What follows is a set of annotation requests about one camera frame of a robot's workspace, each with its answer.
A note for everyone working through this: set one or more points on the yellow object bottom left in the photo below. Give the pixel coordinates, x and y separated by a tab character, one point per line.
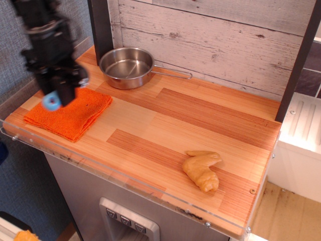
25	235

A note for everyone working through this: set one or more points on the grey toy fridge cabinet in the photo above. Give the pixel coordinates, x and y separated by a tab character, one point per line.
103	210

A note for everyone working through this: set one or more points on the blue handled grey spoon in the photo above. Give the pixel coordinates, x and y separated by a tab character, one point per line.
51	101

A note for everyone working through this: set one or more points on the orange folded cloth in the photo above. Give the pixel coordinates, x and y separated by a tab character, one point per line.
72	121

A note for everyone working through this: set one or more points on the small steel pot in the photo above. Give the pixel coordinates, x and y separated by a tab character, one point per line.
130	68

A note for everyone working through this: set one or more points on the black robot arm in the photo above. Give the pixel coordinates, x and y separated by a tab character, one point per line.
39	13

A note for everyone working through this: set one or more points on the clear acrylic edge guard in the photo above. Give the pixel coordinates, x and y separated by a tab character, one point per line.
147	160

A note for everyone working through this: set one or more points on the toy chicken wing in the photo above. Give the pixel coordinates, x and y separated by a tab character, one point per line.
197	168

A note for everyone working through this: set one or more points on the dark right frame post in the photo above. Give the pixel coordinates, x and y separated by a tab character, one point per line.
299	62

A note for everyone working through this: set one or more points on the white toy sink unit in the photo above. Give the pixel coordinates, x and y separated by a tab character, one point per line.
295	165

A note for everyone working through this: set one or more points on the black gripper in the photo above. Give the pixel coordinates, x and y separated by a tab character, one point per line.
52	48

